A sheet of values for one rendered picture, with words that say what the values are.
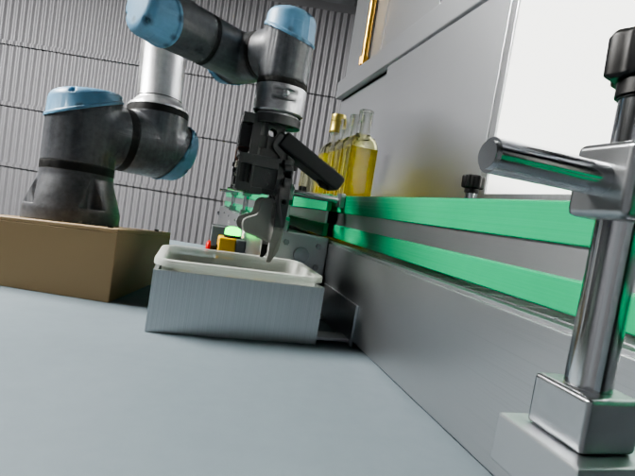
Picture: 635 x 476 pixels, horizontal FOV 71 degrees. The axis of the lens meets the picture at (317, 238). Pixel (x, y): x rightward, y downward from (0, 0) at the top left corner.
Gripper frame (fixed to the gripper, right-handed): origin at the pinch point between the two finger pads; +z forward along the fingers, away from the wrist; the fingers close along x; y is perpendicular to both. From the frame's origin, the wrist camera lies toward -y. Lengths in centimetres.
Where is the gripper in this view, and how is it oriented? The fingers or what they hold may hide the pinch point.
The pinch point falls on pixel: (270, 251)
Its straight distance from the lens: 68.5
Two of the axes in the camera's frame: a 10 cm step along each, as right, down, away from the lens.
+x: 2.8, 1.0, -9.6
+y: -9.5, -1.4, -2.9
